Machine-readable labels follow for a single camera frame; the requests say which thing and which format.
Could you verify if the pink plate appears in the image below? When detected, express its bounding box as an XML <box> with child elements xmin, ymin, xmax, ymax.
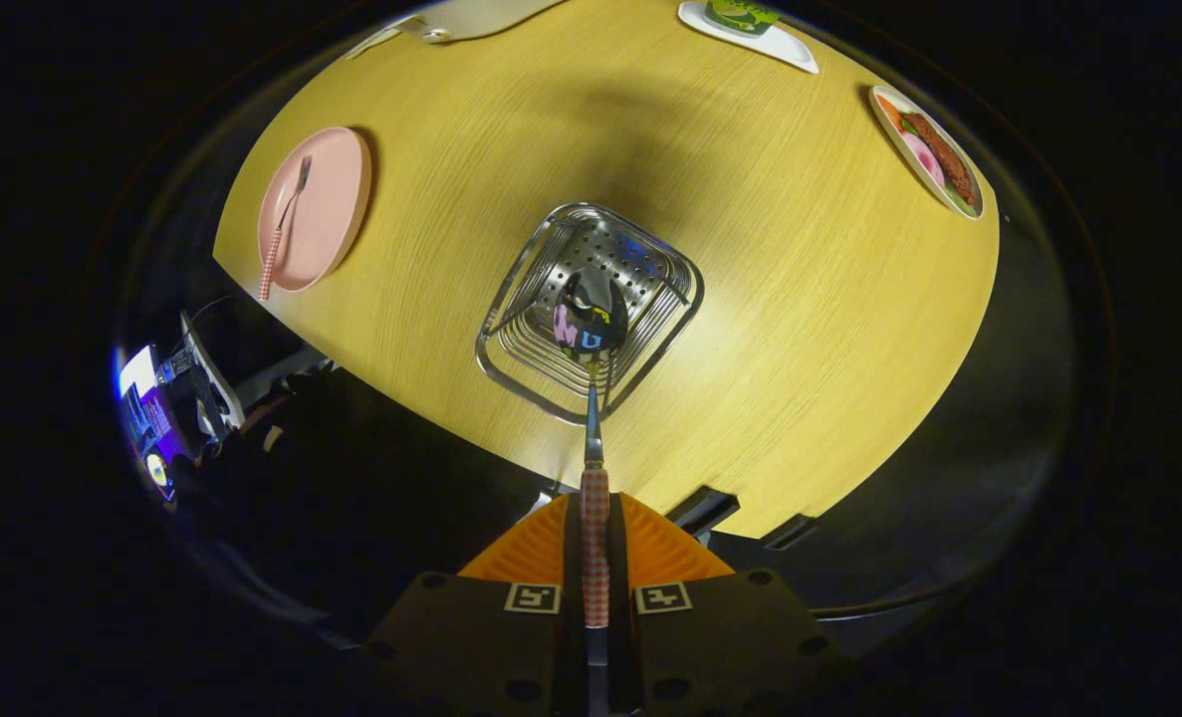
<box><xmin>257</xmin><ymin>126</ymin><xmax>374</xmax><ymax>293</ymax></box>

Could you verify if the checkered handle fork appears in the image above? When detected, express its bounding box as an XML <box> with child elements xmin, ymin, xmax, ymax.
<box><xmin>258</xmin><ymin>154</ymin><xmax>314</xmax><ymax>303</ymax></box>

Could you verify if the checkered handle spoon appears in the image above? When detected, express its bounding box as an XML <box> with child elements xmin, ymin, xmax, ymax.
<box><xmin>554</xmin><ymin>271</ymin><xmax>631</xmax><ymax>688</ymax></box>

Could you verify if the metal wire basket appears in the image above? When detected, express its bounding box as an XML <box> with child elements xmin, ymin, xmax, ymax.
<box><xmin>474</xmin><ymin>202</ymin><xmax>706</xmax><ymax>426</ymax></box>

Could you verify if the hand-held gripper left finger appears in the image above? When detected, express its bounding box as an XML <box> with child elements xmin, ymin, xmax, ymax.
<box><xmin>352</xmin><ymin>493</ymin><xmax>587</xmax><ymax>717</ymax></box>

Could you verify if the black table bracket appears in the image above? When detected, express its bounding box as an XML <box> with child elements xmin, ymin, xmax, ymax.
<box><xmin>668</xmin><ymin>486</ymin><xmax>741</xmax><ymax>535</ymax></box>
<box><xmin>762</xmin><ymin>514</ymin><xmax>817</xmax><ymax>551</ymax></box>

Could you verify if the white oblong plate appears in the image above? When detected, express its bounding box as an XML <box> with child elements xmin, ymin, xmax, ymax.
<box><xmin>347</xmin><ymin>0</ymin><xmax>567</xmax><ymax>59</ymax></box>

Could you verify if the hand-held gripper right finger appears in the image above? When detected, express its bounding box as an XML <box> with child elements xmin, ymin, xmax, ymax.
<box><xmin>607</xmin><ymin>492</ymin><xmax>850</xmax><ymax>717</ymax></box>

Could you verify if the round plate with food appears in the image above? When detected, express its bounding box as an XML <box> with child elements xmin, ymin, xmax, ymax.
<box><xmin>869</xmin><ymin>85</ymin><xmax>986</xmax><ymax>221</ymax></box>

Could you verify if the green drink bottle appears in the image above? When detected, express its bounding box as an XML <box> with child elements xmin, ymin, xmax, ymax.
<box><xmin>705</xmin><ymin>0</ymin><xmax>781</xmax><ymax>36</ymax></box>

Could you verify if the white square coaster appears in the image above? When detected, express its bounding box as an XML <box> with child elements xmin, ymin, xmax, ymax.
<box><xmin>677</xmin><ymin>0</ymin><xmax>821</xmax><ymax>76</ymax></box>

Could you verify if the open laptop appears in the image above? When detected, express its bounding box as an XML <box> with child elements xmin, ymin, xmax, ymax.
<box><xmin>116</xmin><ymin>311</ymin><xmax>246</xmax><ymax>504</ymax></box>

